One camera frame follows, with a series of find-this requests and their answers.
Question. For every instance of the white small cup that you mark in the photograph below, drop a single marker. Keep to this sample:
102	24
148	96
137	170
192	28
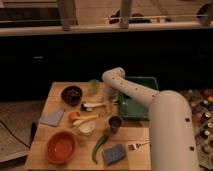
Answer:
87	128

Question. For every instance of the spice bottle rack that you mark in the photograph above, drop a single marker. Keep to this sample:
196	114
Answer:
201	103

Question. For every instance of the green plastic tray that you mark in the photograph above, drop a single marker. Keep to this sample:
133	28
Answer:
129	109

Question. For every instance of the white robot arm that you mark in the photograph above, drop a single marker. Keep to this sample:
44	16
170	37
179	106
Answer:
172	140

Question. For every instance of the metal cup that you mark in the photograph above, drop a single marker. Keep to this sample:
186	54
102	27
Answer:
115	123

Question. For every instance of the orange carrot toy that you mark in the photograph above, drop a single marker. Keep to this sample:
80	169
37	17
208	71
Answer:
73	116

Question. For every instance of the silver fork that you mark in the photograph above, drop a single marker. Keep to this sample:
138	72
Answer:
136	146

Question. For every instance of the green chili pepper toy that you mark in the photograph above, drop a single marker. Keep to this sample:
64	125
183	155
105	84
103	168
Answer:
98	144

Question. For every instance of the white handled black brush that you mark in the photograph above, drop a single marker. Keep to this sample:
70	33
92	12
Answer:
90	106

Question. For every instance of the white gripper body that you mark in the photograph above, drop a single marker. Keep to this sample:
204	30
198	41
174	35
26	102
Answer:
111	98

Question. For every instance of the yellow banana toy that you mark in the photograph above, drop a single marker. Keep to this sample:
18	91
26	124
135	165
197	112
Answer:
83	119

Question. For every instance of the dark brown bowl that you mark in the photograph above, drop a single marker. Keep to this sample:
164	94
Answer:
72	95

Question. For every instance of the grey blue cloth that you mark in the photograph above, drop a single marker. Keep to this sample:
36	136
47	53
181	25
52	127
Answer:
52	119

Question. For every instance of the green plastic cup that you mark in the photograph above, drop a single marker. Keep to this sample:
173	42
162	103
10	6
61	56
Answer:
93	86

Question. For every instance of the blue sponge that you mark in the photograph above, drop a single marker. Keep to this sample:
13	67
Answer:
114	154

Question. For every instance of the red orange bowl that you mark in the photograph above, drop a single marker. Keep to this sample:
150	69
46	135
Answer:
60	147

